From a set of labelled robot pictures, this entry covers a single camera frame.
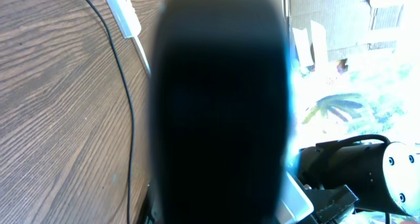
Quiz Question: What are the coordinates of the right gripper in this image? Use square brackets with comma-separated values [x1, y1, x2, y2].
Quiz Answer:
[295, 177, 359, 224]

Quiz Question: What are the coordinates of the Samsung Galaxy smartphone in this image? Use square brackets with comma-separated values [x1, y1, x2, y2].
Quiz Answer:
[148, 0, 292, 223]

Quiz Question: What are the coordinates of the black USB charging cable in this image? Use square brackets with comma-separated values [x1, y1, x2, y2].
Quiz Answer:
[71, 0, 136, 224]

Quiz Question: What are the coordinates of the white power strip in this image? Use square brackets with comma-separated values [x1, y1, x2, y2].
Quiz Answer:
[106, 0, 141, 39]

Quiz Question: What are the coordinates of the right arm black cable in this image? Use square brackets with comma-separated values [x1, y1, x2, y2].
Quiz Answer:
[314, 134, 392, 159]

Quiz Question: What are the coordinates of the cardboard box wall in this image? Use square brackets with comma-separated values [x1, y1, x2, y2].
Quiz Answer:
[284, 0, 419, 67]

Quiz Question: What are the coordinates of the white power strip cord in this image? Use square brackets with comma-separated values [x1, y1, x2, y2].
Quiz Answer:
[131, 35, 152, 79]

